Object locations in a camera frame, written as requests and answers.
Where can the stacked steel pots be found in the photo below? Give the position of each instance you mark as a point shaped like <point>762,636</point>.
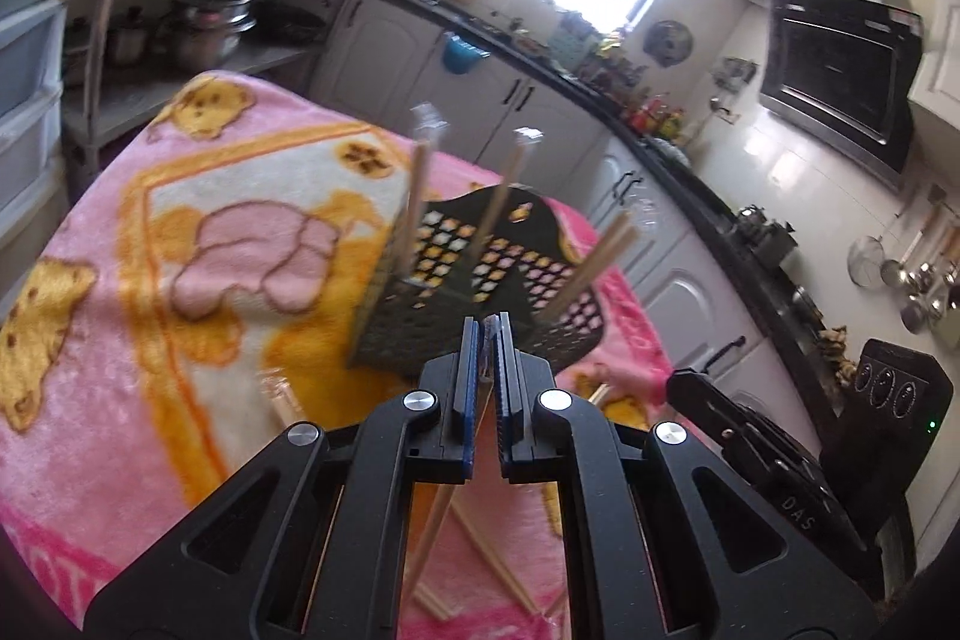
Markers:
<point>206,29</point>

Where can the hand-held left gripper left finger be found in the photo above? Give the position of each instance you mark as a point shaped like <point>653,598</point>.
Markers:
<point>469,385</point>

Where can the black kitchen countertop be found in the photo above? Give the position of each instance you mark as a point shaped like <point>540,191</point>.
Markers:
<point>712,197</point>

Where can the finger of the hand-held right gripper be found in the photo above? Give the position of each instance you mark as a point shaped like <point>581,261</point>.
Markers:
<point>705,400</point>

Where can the bunch of chopsticks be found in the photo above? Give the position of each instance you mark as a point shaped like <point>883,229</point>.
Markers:
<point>487,554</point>

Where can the steel bowl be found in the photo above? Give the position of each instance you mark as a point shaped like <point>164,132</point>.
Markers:
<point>806,302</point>

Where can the ginger roots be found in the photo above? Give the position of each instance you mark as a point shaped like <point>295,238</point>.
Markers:
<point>836,351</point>

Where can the black range hood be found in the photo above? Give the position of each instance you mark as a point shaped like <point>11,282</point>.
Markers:
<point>840,78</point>

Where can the dark green utensil basket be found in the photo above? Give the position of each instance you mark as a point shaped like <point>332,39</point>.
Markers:
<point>390,325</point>

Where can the white kitchen cabinets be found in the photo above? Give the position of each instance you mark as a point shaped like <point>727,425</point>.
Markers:
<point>525,108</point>

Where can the teal cutlery rack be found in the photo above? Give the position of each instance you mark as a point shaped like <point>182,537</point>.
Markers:
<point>574,36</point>

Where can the pink printed blanket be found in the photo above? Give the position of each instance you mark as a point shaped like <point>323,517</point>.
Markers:
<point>150,310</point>

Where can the blue hanging bin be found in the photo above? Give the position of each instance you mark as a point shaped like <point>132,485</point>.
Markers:
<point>463,55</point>

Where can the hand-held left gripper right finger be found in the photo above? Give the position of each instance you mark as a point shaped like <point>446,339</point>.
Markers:
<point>506,385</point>

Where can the black wall fan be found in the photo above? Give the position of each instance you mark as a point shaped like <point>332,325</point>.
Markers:
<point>667,40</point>

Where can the dark lidded jug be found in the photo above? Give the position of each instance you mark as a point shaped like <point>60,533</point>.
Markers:
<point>778,241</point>

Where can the black wok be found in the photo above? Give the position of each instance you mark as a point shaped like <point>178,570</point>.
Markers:
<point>289,24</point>

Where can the hanging kitchen utensils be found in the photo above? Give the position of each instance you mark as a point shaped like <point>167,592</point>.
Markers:
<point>731,81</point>

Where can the pale blue plastic drawer unit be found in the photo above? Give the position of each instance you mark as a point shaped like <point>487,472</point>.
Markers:
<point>34,48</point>

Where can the hanging metal ladles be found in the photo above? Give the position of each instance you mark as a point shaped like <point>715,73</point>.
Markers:
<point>919,291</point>

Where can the small steel saucepan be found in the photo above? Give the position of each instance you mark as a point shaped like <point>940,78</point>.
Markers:
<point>126,40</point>

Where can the small steel teapot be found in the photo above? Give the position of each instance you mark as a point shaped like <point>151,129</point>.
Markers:
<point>751,224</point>

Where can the row of condiment bottles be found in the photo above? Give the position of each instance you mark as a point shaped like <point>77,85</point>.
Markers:
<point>637,100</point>

